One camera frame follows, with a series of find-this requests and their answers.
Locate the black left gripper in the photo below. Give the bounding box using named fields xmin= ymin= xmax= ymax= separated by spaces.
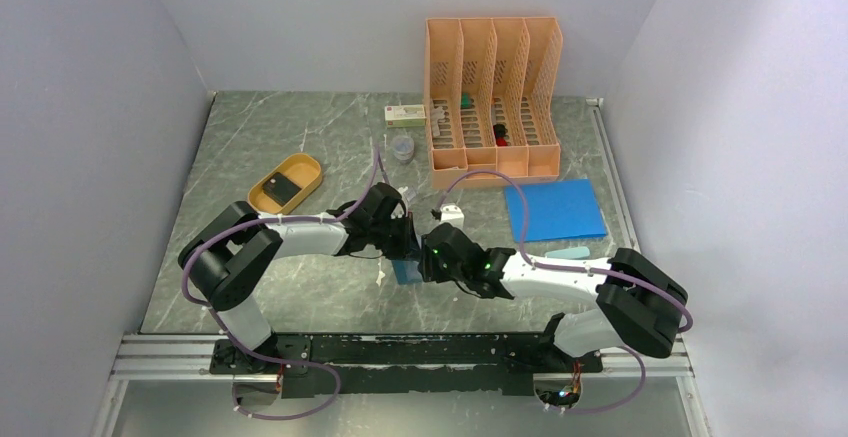
xmin=369 ymin=211 xmax=422 ymax=262

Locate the blue leather card holder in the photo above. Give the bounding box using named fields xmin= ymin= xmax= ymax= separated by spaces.
xmin=391 ymin=259 xmax=424 ymax=285

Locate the yellow oval tray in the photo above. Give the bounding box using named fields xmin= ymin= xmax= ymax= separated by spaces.
xmin=247 ymin=153 xmax=323 ymax=214

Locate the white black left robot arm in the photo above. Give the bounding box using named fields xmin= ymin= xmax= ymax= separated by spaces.
xmin=178 ymin=182 xmax=421 ymax=373

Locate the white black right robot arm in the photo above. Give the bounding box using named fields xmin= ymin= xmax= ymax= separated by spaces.
xmin=419 ymin=223 xmax=691 ymax=371

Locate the clear small jar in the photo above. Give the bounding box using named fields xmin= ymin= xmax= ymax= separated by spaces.
xmin=389 ymin=134 xmax=415 ymax=164

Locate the black small box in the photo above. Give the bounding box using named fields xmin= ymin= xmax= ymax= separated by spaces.
xmin=262 ymin=172 xmax=301 ymax=207

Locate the white small carton box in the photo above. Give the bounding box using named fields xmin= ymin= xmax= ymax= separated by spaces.
xmin=384 ymin=104 xmax=427 ymax=128

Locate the clear plastic clip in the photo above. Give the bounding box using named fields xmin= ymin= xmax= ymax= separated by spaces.
xmin=430 ymin=106 xmax=446 ymax=138

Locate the red black item in organizer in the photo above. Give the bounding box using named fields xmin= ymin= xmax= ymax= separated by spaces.
xmin=493 ymin=124 xmax=510 ymax=147

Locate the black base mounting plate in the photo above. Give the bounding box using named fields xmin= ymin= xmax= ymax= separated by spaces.
xmin=208 ymin=332 xmax=603 ymax=398

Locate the orange plastic file organizer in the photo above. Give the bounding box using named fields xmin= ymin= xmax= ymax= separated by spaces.
xmin=423 ymin=16 xmax=564 ymax=190

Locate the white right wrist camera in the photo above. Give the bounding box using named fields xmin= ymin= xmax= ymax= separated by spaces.
xmin=431 ymin=204 xmax=465 ymax=229

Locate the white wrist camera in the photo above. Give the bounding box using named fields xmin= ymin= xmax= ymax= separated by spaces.
xmin=431 ymin=204 xmax=465 ymax=229
xmin=398 ymin=186 xmax=418 ymax=205

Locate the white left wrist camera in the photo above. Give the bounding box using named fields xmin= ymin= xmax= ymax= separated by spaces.
xmin=398 ymin=186 xmax=418 ymax=205

